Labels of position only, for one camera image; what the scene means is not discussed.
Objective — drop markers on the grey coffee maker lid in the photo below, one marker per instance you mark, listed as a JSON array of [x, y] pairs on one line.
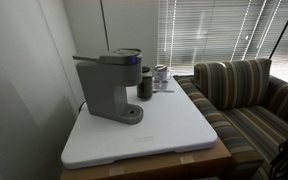
[[120, 57]]

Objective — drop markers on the striped sofa cushion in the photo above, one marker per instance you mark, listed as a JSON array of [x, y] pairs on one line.
[[234, 83]]

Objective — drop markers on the thin grey vertical pole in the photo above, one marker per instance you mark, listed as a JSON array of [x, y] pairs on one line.
[[104, 26]]

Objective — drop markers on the metal spoon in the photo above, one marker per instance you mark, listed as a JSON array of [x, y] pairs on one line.
[[165, 90]]

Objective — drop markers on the grey coffee maker body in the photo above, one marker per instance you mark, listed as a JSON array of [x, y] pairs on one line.
[[104, 90]]

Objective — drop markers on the brown cardboard box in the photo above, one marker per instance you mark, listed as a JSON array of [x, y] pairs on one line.
[[157, 166]]

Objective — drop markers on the clear jar white lid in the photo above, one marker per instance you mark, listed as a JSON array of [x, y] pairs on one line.
[[160, 71]]

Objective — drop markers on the dark glass jar black lid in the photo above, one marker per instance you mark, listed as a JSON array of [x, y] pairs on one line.
[[145, 86]]

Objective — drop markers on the black slanted pole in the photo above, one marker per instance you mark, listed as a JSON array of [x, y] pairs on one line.
[[284, 29]]

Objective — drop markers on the white window blinds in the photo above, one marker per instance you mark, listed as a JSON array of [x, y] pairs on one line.
[[217, 33]]

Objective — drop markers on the striped sofa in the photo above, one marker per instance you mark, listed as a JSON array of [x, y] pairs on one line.
[[250, 130]]

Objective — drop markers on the white plastic board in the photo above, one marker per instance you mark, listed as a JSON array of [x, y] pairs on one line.
[[164, 126]]

